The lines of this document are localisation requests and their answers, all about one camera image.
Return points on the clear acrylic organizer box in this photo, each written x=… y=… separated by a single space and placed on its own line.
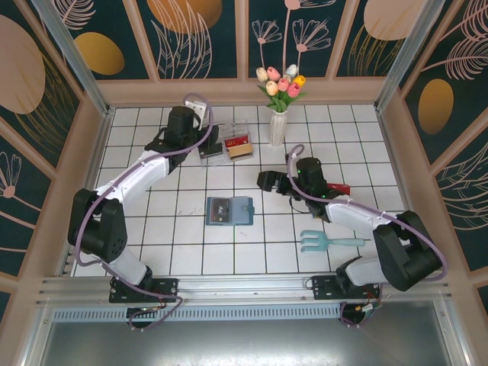
x=238 y=127

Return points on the teal leather card holder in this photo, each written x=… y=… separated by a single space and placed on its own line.
x=242 y=211

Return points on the aluminium corner post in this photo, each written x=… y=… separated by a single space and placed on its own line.
x=76 y=61
x=408 y=53

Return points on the dark red card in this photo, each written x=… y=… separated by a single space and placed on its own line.
x=236 y=142

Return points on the light blue garden fork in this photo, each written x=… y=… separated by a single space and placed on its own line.
x=316 y=242

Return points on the artificial tulip bouquet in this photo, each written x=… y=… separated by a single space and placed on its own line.
x=282 y=85

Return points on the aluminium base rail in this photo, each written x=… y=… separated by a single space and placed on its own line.
x=244 y=284

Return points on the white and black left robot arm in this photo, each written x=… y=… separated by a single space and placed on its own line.
x=133 y=175

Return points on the gold card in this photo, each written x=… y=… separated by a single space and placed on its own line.
x=240 y=151

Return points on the white ribbed vase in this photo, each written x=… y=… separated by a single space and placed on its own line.
x=278 y=129

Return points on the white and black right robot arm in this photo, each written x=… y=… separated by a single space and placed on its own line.
x=358 y=215

